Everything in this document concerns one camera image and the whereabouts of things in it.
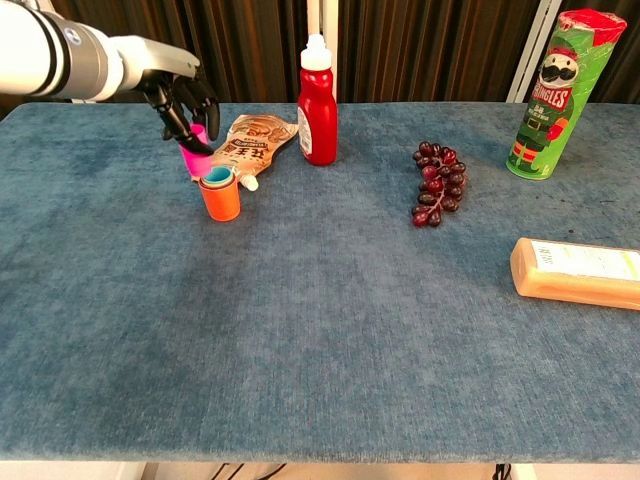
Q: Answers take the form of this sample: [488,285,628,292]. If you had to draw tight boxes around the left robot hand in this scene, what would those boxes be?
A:
[117,34,222,157]

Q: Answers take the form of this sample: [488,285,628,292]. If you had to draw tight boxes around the pink plastic cup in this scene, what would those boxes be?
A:
[179,124,214,182]

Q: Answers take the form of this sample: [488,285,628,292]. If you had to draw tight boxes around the blue plastic cup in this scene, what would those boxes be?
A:
[202,166,234,188]

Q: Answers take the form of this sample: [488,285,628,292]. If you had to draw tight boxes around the orange plastic cup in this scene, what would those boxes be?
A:
[198,173,242,223]

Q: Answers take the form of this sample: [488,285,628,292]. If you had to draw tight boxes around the dark slatted curtain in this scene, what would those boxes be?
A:
[0,0,640,121]

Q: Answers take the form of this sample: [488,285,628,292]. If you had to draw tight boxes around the brown spout pouch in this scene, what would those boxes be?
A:
[191,114,300,192]

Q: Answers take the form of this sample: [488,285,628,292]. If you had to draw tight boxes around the red ketchup squeeze bottle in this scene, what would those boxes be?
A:
[297,33,339,167]

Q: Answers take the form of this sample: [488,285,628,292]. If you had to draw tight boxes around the red grape bunch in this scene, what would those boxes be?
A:
[411,141,468,229]

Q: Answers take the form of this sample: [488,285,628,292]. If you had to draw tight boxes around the blue velvet tablecloth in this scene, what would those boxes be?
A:
[0,102,640,464]

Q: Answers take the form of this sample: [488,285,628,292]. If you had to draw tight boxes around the green Pringles can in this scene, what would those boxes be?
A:
[505,9,628,182]

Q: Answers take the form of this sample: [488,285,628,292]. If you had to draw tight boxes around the orange juice bottle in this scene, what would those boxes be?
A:
[509,237,640,312]

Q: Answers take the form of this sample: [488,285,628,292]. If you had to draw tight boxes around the white frame post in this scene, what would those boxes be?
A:
[305,0,339,104]
[506,0,564,104]

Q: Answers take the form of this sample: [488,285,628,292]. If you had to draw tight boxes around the black floor cable bundle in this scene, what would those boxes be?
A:
[207,463,289,480]

